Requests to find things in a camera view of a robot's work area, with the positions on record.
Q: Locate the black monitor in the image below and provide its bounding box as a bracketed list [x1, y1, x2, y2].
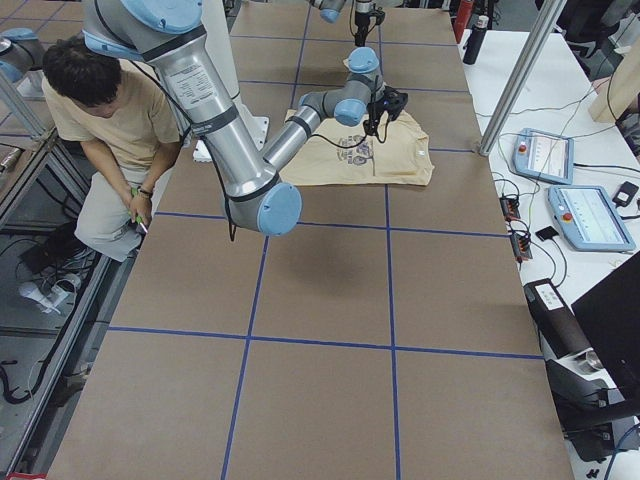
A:
[572, 254, 640, 398]

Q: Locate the teach pendant far from post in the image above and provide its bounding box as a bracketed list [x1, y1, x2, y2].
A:
[547, 185, 636, 252]

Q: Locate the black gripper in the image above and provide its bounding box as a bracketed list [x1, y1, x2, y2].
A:
[352, 0, 385, 46]
[378, 86, 408, 121]

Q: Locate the cream long-sleeve printed shirt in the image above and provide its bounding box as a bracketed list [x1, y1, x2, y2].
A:
[280, 112, 434, 186]

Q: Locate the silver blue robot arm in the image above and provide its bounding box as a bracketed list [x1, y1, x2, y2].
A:
[308, 0, 386, 47]
[83, 1, 408, 236]

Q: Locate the aluminium frame post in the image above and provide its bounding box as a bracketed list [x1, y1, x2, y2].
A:
[478, 0, 566, 157]

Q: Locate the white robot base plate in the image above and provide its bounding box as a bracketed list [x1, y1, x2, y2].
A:
[192, 115, 271, 164]

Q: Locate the black water bottle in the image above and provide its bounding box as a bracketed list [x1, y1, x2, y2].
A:
[462, 15, 490, 65]

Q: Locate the teach pendant near post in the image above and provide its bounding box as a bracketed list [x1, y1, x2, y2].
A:
[512, 128, 574, 185]

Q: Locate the seated person in beige shirt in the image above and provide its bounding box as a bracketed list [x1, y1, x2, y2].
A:
[42, 37, 182, 262]

